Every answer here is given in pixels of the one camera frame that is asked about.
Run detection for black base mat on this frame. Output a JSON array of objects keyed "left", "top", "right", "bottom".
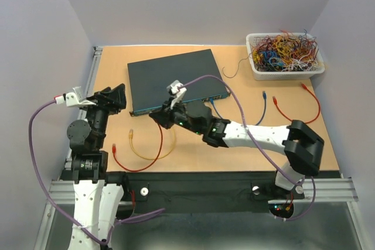
[{"left": 105, "top": 172, "right": 303, "bottom": 214}]

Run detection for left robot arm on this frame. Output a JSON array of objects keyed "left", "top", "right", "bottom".
[{"left": 65, "top": 84, "right": 131, "bottom": 249}]

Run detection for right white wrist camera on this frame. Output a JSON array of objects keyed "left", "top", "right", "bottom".
[{"left": 166, "top": 80, "right": 187, "bottom": 109}]

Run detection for aluminium rail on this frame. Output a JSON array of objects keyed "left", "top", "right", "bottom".
[
  {"left": 49, "top": 178, "right": 358, "bottom": 205},
  {"left": 64, "top": 46, "right": 104, "bottom": 170}
]

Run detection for dark blue network switch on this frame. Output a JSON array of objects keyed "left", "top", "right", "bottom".
[{"left": 127, "top": 49, "right": 222, "bottom": 117}]

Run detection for tangled colourful wire bundle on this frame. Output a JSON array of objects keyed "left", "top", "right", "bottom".
[{"left": 247, "top": 29, "right": 325, "bottom": 73}]

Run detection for yellow patch cable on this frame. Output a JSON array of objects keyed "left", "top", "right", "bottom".
[{"left": 128, "top": 128, "right": 176, "bottom": 160}]

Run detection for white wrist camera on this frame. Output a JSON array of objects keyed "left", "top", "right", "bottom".
[
  {"left": 54, "top": 86, "right": 96, "bottom": 108},
  {"left": 166, "top": 80, "right": 187, "bottom": 109}
]

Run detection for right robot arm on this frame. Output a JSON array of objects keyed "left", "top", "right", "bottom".
[{"left": 149, "top": 101, "right": 325, "bottom": 197}]

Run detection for aluminium front rail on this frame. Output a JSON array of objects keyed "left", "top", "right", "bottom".
[{"left": 49, "top": 178, "right": 358, "bottom": 205}]

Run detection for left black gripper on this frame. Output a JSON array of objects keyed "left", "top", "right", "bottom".
[{"left": 81, "top": 82, "right": 128, "bottom": 147}]

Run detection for aluminium left side rail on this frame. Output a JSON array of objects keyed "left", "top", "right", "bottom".
[{"left": 64, "top": 46, "right": 104, "bottom": 170}]

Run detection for loose thin brown wire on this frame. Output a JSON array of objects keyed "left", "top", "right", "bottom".
[{"left": 221, "top": 56, "right": 250, "bottom": 79}]

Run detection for purple camera cable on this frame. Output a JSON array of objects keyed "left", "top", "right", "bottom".
[
  {"left": 28, "top": 100, "right": 166, "bottom": 245},
  {"left": 181, "top": 74, "right": 316, "bottom": 222}
]

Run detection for red patch cable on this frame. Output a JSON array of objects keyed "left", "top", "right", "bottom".
[
  {"left": 111, "top": 121, "right": 163, "bottom": 173},
  {"left": 272, "top": 83, "right": 321, "bottom": 124}
]

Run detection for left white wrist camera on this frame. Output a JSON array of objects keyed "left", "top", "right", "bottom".
[{"left": 54, "top": 86, "right": 96, "bottom": 108}]

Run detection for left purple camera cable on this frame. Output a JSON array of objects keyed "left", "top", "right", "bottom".
[{"left": 28, "top": 100, "right": 166, "bottom": 245}]

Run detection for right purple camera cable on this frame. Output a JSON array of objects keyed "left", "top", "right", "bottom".
[{"left": 181, "top": 74, "right": 316, "bottom": 222}]

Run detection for white plastic basket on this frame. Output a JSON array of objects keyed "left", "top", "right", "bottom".
[{"left": 246, "top": 31, "right": 325, "bottom": 81}]

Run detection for blue patch cable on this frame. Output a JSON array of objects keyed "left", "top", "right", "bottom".
[{"left": 209, "top": 90, "right": 269, "bottom": 126}]

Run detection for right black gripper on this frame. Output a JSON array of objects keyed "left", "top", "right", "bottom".
[{"left": 150, "top": 95, "right": 204, "bottom": 135}]

